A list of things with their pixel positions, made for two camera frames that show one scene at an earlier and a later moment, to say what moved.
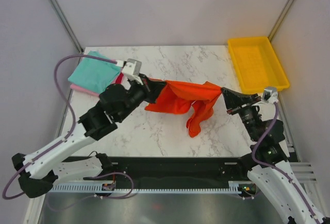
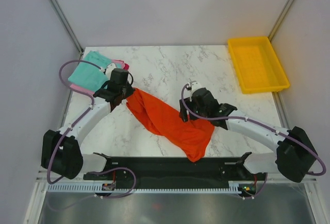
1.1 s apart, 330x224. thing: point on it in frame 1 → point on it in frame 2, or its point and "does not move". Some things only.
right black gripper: [231, 98] → [182, 114]
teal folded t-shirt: [94, 74] does not move
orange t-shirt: [176, 96] → [163, 118]
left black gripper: [153, 93] → [130, 89]
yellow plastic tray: [257, 65] does not move
